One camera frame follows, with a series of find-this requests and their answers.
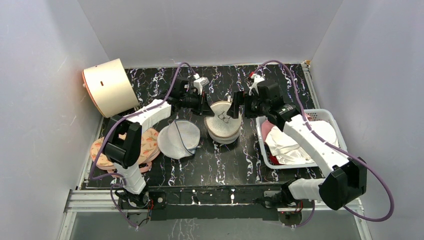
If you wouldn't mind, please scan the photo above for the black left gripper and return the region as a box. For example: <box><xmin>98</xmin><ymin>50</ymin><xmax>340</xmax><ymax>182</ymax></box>
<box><xmin>180</xmin><ymin>91</ymin><xmax>215</xmax><ymax>117</ymax></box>

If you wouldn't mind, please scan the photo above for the white mesh bag beige zipper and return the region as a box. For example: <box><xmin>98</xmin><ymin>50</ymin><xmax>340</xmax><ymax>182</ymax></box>
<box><xmin>204</xmin><ymin>101</ymin><xmax>242</xmax><ymax>145</ymax></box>

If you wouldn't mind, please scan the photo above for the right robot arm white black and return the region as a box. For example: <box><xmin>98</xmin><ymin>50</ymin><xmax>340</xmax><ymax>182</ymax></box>
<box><xmin>226</xmin><ymin>80</ymin><xmax>367</xmax><ymax>210</ymax></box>

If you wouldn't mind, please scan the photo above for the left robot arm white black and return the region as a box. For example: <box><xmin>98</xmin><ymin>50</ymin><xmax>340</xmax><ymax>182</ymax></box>
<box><xmin>99</xmin><ymin>74</ymin><xmax>215</xmax><ymax>208</ymax></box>

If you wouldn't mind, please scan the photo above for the white plastic laundry basket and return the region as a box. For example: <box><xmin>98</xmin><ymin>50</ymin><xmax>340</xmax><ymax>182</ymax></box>
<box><xmin>255</xmin><ymin>108</ymin><xmax>348</xmax><ymax>170</ymax></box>

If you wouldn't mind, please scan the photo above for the floral orange bra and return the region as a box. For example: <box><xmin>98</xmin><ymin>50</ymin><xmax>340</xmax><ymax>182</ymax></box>
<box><xmin>90</xmin><ymin>128</ymin><xmax>161</xmax><ymax>173</ymax></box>

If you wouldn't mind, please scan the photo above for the pink garment in basket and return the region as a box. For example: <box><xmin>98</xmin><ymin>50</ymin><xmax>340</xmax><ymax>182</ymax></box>
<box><xmin>260</xmin><ymin>113</ymin><xmax>314</xmax><ymax>136</ymax></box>

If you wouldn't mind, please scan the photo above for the white cloth in basket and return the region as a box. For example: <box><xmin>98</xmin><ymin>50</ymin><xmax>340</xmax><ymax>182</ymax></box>
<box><xmin>264</xmin><ymin>120</ymin><xmax>339</xmax><ymax>165</ymax></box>

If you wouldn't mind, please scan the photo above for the cream cylindrical drum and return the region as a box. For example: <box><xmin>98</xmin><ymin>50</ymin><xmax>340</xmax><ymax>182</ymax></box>
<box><xmin>82</xmin><ymin>58</ymin><xmax>139</xmax><ymax>118</ymax></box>

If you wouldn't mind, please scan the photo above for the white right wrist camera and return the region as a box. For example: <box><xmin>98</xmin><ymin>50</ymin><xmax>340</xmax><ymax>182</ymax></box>
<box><xmin>248</xmin><ymin>72</ymin><xmax>265</xmax><ymax>96</ymax></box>

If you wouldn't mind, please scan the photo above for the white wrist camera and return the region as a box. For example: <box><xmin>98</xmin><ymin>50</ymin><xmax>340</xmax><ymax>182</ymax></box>
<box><xmin>193</xmin><ymin>73</ymin><xmax>210</xmax><ymax>95</ymax></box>
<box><xmin>248</xmin><ymin>72</ymin><xmax>265</xmax><ymax>96</ymax></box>

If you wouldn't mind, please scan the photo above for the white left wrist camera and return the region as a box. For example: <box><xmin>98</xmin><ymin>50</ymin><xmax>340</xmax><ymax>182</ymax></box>
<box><xmin>193</xmin><ymin>73</ymin><xmax>210</xmax><ymax>95</ymax></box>

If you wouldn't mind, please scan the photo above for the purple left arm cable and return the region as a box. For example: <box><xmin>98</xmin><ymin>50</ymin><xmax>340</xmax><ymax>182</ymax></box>
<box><xmin>88</xmin><ymin>61</ymin><xmax>197</xmax><ymax>229</ymax></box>

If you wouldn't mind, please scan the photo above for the aluminium frame rail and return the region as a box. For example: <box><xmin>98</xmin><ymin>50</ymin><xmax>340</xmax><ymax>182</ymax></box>
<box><xmin>58</xmin><ymin>190</ymin><xmax>372</xmax><ymax>240</ymax></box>

